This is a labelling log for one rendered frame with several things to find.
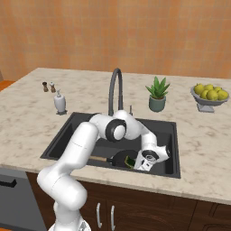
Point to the green sponge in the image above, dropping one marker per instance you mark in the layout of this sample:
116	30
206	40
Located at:
130	162

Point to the brown and white salt shaker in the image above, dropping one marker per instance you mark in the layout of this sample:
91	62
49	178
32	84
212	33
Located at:
53	87

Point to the grey fruit bowl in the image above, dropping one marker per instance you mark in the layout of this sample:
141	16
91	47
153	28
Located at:
207	104

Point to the dark brown cupboard door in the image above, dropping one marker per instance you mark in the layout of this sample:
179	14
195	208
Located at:
91	195
212	216
150	212

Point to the dark grey arched tap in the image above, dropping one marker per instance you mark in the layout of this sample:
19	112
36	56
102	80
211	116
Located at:
115	78

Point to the green plant in grey pot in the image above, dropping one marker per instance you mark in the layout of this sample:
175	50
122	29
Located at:
157	95

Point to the brown pepper shaker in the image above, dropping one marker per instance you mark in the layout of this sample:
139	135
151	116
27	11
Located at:
45	87

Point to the small grey tap lever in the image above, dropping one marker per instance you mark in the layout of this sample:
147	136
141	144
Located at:
131	109

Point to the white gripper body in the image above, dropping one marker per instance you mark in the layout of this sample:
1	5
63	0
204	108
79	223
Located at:
139	161

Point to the grey soap dispenser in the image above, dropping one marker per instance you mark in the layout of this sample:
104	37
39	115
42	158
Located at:
60	103

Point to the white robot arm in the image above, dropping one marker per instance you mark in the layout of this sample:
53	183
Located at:
72	156

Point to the dark grey sink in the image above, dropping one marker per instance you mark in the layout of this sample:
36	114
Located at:
164	144

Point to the yellow lemon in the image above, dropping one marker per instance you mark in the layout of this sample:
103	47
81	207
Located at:
204	94
198	89
217	89
212	95
208	87
223	95

